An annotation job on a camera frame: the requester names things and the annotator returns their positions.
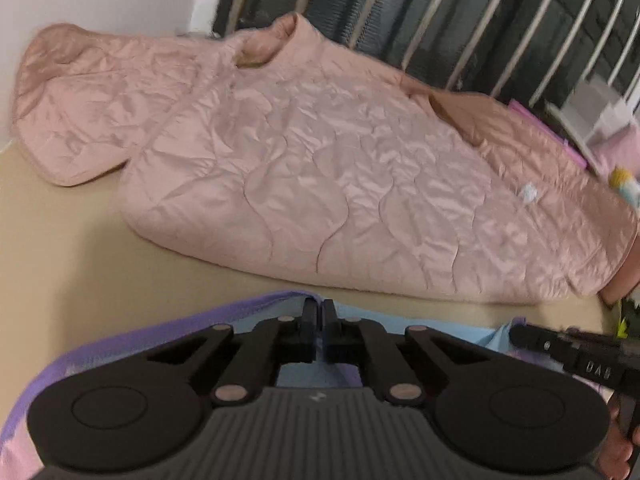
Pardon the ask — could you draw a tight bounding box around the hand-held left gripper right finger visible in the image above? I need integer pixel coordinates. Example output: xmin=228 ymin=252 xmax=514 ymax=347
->
xmin=321 ymin=299 xmax=496 ymax=408

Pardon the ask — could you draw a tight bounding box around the pink quilted jacket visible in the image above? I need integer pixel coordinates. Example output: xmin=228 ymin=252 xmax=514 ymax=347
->
xmin=10 ymin=12 xmax=640 ymax=306

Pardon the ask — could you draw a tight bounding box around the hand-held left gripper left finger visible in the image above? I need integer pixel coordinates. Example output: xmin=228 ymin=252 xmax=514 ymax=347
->
xmin=145 ymin=297 xmax=317 ymax=408

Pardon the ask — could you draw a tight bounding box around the pink pouch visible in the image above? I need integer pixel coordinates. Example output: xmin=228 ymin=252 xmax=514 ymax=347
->
xmin=595 ymin=125 xmax=640 ymax=176

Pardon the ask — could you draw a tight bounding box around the metal window railing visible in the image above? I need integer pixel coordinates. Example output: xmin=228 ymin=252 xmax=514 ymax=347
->
xmin=215 ymin=0 xmax=640 ymax=111

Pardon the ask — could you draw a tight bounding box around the stack of white boxes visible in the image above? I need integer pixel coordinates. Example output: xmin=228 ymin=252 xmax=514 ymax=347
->
xmin=547 ymin=80 xmax=640 ymax=161

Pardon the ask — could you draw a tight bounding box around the yellow white blue plush toy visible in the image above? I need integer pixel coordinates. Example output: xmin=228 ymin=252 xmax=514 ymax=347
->
xmin=607 ymin=166 xmax=640 ymax=211

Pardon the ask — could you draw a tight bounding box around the pink blue purple small garment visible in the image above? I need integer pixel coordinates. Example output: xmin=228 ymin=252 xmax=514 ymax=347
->
xmin=0 ymin=289 xmax=608 ymax=480

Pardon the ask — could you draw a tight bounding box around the person's right hand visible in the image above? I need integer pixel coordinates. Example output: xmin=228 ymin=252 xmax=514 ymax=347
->
xmin=602 ymin=405 xmax=640 ymax=480

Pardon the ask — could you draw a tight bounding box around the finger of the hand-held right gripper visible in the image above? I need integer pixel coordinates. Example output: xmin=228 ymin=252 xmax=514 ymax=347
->
xmin=510 ymin=322 xmax=577 ymax=369

